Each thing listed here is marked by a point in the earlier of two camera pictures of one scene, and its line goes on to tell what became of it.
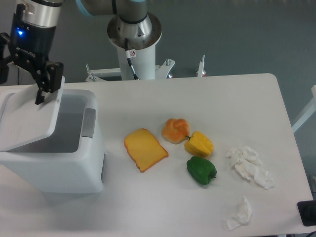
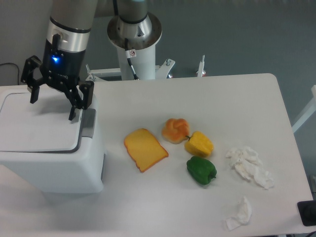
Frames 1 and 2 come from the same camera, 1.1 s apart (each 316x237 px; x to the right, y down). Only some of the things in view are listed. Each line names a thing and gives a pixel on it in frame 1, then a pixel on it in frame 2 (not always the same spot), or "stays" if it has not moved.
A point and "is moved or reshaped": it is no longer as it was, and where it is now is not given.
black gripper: [39, 40] to [61, 68]
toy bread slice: [143, 148] stays
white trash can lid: [21, 120] is moved or reshaped
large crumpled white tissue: [247, 162] stays
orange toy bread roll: [176, 131] stays
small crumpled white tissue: [243, 217] stays
